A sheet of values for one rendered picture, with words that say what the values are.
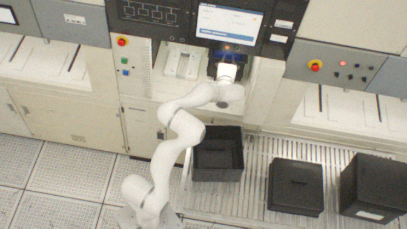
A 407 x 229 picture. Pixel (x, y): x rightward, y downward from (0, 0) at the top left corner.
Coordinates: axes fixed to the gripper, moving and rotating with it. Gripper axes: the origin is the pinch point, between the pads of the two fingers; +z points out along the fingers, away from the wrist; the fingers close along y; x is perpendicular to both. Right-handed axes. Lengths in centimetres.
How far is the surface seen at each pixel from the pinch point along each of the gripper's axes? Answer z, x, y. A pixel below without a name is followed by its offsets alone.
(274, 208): -67, -39, 38
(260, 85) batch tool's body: -19.7, 5.5, 17.8
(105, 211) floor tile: -59, -119, -69
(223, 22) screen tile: -14.5, 39.6, -6.3
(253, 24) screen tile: -14.6, 41.5, 6.9
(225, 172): -55, -30, 8
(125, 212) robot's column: -81, -43, -42
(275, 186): -57, -33, 37
